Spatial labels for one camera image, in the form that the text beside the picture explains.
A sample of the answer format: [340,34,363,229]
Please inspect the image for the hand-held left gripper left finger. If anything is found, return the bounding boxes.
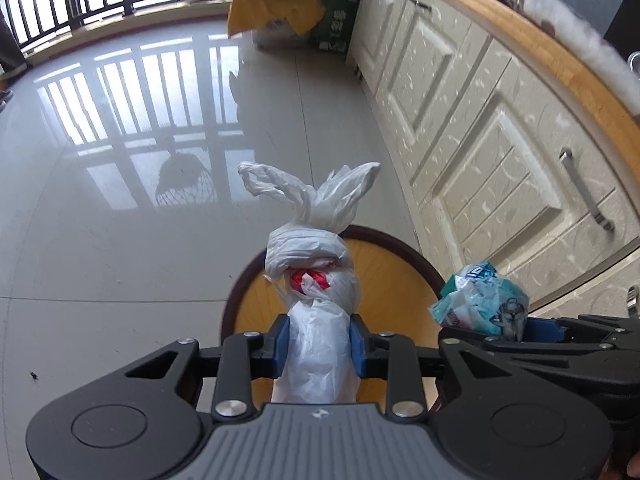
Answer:
[122,312,292,423]

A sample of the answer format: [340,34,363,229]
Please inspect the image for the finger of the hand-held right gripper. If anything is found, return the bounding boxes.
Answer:
[440,329,640,401]
[522,313,640,346]

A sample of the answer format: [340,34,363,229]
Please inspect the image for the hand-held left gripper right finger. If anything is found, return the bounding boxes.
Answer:
[350,312,517,421]

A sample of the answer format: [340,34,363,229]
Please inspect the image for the white knotted plastic bag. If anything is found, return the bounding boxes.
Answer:
[237,161,382,405]

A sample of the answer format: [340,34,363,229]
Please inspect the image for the yellow round waste bin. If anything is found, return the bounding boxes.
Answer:
[221,226,447,406]

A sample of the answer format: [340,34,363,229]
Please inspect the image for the teal white wrapper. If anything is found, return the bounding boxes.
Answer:
[428,261,530,338]

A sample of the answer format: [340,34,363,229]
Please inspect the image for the cream kitchen cabinet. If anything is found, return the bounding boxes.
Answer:
[345,0,640,321]

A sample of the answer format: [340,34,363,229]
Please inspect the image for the white box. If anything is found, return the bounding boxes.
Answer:
[252,17,314,52]

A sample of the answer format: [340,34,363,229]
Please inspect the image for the white cloth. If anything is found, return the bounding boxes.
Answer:
[500,0,632,107]

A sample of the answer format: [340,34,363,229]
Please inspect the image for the yellow cloth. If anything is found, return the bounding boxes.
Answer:
[227,0,326,39]

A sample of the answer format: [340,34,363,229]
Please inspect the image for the green carton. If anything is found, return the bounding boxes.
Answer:
[312,0,369,54]

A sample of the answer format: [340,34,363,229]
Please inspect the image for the brown curtain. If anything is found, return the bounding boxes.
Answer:
[0,7,29,79]

